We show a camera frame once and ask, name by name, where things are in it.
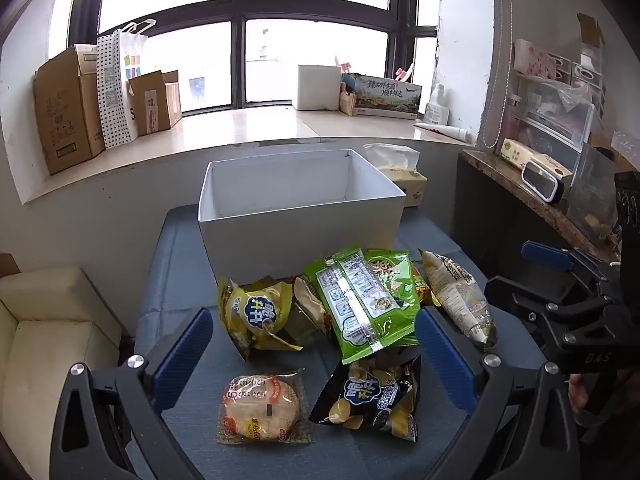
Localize white and black device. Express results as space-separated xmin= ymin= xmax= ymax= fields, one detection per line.
xmin=521 ymin=157 xmax=566 ymax=205

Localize small woven basket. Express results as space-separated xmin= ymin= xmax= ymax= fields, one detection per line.
xmin=338 ymin=82 xmax=357 ymax=117

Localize small brown cardboard box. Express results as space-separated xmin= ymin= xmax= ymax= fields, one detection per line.
xmin=128 ymin=70 xmax=184 ymax=137

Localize pale white snack packet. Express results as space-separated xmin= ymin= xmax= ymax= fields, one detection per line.
xmin=419 ymin=249 xmax=498 ymax=347

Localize small open cardboard carton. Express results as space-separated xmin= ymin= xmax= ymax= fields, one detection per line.
xmin=576 ymin=12 xmax=606 ymax=50

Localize white plastic bottle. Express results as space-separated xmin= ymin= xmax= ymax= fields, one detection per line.
xmin=425 ymin=84 xmax=451 ymax=127

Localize clear plastic container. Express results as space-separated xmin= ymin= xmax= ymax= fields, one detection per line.
xmin=566 ymin=142 xmax=622 ymax=247

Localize clear plastic storage drawers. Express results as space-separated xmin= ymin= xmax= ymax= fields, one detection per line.
xmin=509 ymin=72 xmax=597 ymax=162

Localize yellow and white tissue pack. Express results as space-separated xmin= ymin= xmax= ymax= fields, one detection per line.
xmin=500 ymin=138 xmax=573 ymax=179

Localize beige packet with orange edges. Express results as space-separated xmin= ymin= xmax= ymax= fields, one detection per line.
xmin=292 ymin=276 xmax=333 ymax=333

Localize pink tissue pack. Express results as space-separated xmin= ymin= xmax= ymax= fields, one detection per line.
xmin=514 ymin=38 xmax=559 ymax=79

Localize round rice cracker packet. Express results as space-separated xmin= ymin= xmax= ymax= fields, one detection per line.
xmin=217 ymin=369 xmax=316 ymax=445

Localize long printed landscape box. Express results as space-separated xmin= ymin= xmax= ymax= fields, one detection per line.
xmin=342 ymin=74 xmax=424 ymax=121

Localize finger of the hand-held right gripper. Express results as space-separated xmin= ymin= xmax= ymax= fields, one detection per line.
xmin=521 ymin=241 xmax=622 ymax=288
xmin=484 ymin=275 xmax=616 ymax=361

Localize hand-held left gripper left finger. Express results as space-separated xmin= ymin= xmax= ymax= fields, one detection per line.
xmin=49 ymin=307 xmax=214 ymax=480

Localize yellow chip bag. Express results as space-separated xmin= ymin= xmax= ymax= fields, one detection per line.
xmin=216 ymin=277 xmax=303 ymax=361

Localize large brown cardboard box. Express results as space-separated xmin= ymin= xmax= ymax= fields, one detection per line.
xmin=34 ymin=44 xmax=107 ymax=176

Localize person's right hand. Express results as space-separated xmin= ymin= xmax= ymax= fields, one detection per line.
xmin=568 ymin=374 xmax=601 ymax=415

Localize dark cabinet with stone top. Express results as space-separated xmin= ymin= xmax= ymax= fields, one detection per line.
xmin=456 ymin=149 xmax=623 ymax=291

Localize white tube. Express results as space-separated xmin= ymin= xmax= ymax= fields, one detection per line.
xmin=412 ymin=122 xmax=476 ymax=144

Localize hanging bead cord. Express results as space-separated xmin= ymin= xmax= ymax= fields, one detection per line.
xmin=479 ymin=0 xmax=517 ymax=151

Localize dotted white paper bag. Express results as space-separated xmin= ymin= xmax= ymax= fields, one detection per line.
xmin=96 ymin=19 xmax=157 ymax=151

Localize yellow tissue box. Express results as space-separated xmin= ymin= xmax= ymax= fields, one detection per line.
xmin=363 ymin=143 xmax=429 ymax=208

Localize blue tablecloth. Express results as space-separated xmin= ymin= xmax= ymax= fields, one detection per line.
xmin=117 ymin=204 xmax=548 ymax=480

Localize cream sofa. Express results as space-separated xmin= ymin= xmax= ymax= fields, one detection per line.
xmin=0 ymin=266 xmax=124 ymax=463

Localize black chip bag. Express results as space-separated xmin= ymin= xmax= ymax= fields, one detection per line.
xmin=308 ymin=349 xmax=423 ymax=443

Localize white windowsill box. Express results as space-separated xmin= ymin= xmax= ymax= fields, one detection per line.
xmin=291 ymin=64 xmax=343 ymax=112

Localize green snack packet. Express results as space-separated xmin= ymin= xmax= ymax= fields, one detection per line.
xmin=303 ymin=245 xmax=423 ymax=366

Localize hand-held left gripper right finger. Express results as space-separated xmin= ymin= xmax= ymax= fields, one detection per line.
xmin=416 ymin=307 xmax=582 ymax=480

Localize white cardboard box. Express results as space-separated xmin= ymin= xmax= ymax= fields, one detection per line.
xmin=197 ymin=148 xmax=407 ymax=288

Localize black window frame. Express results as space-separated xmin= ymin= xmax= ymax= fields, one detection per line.
xmin=67 ymin=0 xmax=441 ymax=113

